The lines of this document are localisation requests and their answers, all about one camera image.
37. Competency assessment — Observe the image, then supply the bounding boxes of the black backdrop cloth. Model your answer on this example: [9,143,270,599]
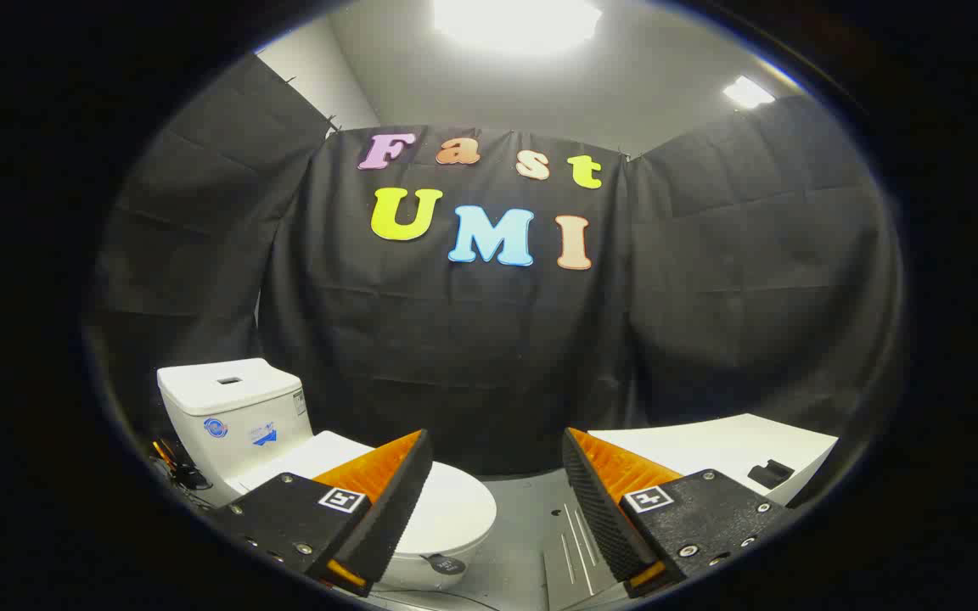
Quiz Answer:
[86,51,906,510]

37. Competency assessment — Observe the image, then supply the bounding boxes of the white toilet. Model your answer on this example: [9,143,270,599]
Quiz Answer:
[156,357,498,592]

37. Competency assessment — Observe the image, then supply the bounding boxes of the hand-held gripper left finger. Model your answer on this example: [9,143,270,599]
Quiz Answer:
[205,429,435,599]

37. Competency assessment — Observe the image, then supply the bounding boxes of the small ceiling light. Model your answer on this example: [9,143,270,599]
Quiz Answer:
[722,75,777,110]

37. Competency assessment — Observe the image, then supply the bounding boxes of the white toilet lid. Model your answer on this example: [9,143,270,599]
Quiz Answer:
[239,430,498,558]

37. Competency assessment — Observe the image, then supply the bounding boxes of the white drawer cabinet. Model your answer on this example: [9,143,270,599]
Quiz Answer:
[588,413,840,507]

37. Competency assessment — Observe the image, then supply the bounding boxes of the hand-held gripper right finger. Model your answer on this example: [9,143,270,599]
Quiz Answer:
[561,427,795,600]

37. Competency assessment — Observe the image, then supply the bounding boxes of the black floor cable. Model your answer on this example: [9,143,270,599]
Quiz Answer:
[149,437,215,510]

